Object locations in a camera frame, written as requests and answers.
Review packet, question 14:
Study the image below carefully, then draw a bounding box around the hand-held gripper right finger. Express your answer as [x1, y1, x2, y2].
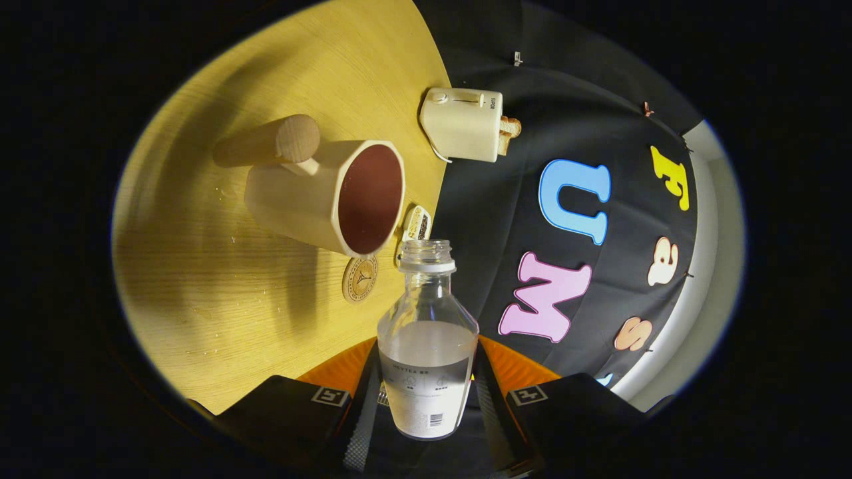
[465, 335, 646, 476]

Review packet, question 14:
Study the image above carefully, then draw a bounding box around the round wooden coaster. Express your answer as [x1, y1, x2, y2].
[342, 255, 379, 304]

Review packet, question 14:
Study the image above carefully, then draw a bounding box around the cream toaster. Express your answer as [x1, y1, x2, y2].
[419, 87, 504, 163]

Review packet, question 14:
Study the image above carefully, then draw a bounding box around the wooden table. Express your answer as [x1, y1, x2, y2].
[112, 0, 452, 416]

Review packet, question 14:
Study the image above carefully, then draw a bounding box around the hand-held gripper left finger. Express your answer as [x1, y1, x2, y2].
[212, 337, 388, 474]

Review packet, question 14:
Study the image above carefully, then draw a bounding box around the white compartment snack tray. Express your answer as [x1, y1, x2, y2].
[397, 205, 432, 263]

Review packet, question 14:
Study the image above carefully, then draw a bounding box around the clear juice bottle white label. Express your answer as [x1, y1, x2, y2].
[377, 239, 480, 441]

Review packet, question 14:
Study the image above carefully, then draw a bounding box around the cream cup wooden handle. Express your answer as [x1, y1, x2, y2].
[213, 114, 406, 258]

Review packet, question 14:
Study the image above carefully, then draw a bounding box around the white toaster cord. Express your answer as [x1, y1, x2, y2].
[426, 130, 453, 164]

